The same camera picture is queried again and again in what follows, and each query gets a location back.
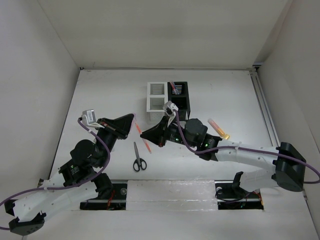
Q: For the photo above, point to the black slotted container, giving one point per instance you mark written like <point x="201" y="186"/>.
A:
<point x="182" y="100"/>

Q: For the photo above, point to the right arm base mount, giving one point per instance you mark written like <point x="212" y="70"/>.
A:
<point x="230" y="196"/>

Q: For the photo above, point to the pink orange highlighter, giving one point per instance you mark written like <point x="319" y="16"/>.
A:
<point x="218" y="130"/>

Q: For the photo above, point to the red pen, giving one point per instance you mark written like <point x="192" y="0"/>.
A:
<point x="171" y="86"/>

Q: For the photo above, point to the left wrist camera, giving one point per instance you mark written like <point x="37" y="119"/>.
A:
<point x="89" y="118"/>

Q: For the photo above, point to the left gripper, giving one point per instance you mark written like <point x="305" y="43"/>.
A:
<point x="120" y="127"/>

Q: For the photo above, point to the black handled scissors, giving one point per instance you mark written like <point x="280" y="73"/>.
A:
<point x="139" y="163"/>

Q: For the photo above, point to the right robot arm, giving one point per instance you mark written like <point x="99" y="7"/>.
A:
<point x="274" y="169"/>

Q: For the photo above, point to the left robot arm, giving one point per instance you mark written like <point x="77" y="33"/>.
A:
<point x="80" y="179"/>

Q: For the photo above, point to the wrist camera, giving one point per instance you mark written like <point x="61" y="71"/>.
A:
<point x="89" y="118"/>
<point x="170" y="108"/>

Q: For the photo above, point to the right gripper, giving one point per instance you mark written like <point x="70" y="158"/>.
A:
<point x="158" y="134"/>

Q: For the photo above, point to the white slotted container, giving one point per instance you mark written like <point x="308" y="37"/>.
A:
<point x="157" y="96"/>

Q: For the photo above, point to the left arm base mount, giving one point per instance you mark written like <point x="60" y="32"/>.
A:
<point x="112" y="195"/>

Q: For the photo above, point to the blue pen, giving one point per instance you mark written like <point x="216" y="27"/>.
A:
<point x="175" y="88"/>

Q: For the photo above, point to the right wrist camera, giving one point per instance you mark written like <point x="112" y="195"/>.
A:
<point x="170" y="108"/>

